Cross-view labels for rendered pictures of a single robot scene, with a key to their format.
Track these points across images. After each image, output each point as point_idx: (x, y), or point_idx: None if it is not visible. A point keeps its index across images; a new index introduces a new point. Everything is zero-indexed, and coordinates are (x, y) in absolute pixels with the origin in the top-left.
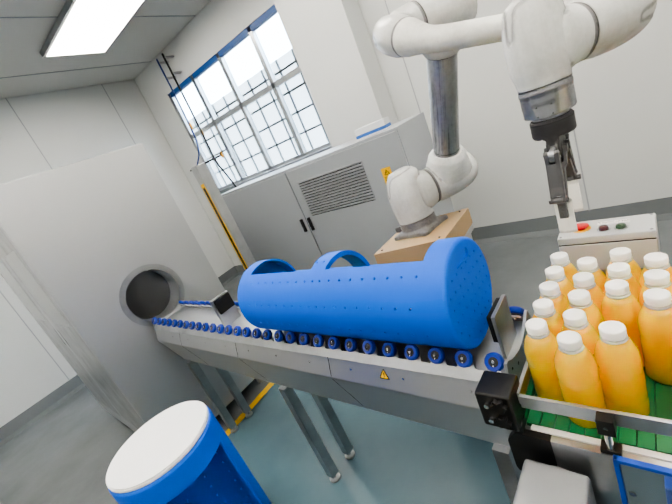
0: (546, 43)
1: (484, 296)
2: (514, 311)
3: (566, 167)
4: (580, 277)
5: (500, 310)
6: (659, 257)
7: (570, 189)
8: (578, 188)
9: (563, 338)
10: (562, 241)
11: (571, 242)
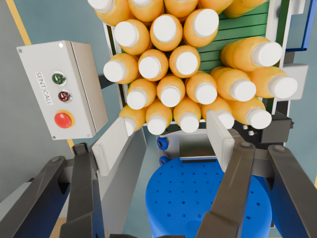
0: None
1: (177, 172)
2: (167, 143)
3: (96, 195)
4: (172, 99)
5: (201, 154)
6: (126, 29)
7: (111, 151)
8: (108, 137)
9: (288, 91)
10: (93, 131)
11: (91, 123)
